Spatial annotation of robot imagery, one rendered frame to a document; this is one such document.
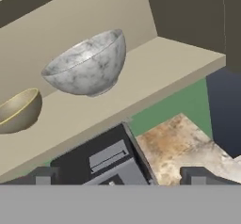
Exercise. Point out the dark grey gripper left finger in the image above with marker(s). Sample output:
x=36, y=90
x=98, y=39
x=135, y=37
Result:
x=43, y=175

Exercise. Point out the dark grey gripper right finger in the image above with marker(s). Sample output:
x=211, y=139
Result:
x=197, y=175

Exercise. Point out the olive bowl with yellow rim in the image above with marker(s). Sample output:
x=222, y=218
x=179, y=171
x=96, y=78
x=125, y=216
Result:
x=19, y=111

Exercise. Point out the grey marbled bowl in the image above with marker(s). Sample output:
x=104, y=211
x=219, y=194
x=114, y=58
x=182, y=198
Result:
x=88, y=65

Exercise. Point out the dark navy fridge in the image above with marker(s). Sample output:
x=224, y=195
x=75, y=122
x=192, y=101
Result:
x=224, y=108

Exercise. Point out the beige open cupboard shelf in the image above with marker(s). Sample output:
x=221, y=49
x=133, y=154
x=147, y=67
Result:
x=103, y=108

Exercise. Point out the dark brown cupboard door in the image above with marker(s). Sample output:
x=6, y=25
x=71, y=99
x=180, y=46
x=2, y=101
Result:
x=194, y=14

